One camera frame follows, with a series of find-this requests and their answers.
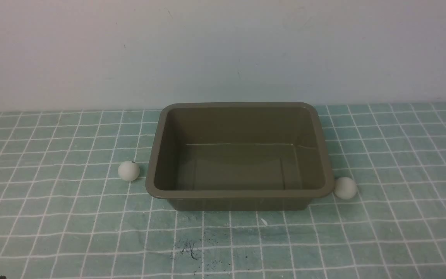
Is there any teal grid cutting mat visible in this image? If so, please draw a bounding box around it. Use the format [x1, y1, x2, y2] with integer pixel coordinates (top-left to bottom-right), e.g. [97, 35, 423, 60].
[0, 102, 446, 279]

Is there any olive green plastic bin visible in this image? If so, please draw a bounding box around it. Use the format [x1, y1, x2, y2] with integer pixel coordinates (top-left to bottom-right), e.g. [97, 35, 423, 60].
[145, 102, 335, 211]

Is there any white ping-pong ball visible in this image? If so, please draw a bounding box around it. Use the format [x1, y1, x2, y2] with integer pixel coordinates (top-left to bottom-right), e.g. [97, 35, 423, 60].
[117, 161, 140, 182]
[333, 177, 358, 200]

